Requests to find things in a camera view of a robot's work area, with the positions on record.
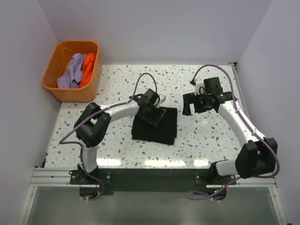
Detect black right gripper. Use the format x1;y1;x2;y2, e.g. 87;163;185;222
182;90;212;116

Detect black t shirt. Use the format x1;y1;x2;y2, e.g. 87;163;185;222
131;107;178;145

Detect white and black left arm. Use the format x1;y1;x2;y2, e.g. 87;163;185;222
69;89;166;185

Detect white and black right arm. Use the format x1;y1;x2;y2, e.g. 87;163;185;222
182;77;278;184

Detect orange t shirt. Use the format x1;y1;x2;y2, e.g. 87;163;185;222
79;53;96;88

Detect lavender t shirt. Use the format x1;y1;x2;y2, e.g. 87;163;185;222
57;53;85;89

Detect orange plastic basket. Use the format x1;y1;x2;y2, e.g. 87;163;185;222
42;40;102;103

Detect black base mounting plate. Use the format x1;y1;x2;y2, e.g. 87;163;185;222
69;167;236;200

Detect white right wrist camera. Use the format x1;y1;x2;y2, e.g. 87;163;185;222
190;79;205;95

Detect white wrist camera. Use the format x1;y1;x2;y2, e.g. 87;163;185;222
158;94;166;104
190;79;205;95

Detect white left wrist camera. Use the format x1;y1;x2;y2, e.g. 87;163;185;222
158;94;166;104

